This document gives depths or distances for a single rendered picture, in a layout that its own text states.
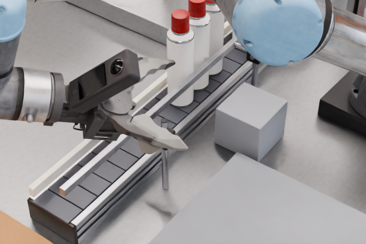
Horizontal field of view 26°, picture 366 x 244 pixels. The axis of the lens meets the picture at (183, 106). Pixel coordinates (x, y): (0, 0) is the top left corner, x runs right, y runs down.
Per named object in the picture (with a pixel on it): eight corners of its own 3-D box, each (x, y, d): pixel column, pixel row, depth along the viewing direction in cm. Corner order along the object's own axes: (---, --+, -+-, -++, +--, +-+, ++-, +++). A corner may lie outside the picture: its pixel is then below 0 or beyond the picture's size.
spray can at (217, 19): (206, 58, 167) (208, -26, 154) (227, 67, 165) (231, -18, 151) (192, 71, 164) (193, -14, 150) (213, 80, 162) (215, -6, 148)
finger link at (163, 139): (176, 162, 119) (125, 126, 119) (190, 143, 114) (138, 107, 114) (166, 176, 117) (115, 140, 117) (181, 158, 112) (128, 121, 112)
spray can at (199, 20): (193, 72, 163) (194, -13, 150) (213, 81, 161) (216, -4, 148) (178, 85, 160) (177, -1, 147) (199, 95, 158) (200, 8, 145)
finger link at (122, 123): (159, 129, 116) (111, 95, 115) (164, 123, 114) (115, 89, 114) (145, 151, 113) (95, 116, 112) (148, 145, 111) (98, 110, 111)
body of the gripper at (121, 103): (116, 99, 123) (39, 92, 118) (134, 69, 116) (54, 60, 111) (121, 143, 119) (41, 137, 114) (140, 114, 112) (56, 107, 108)
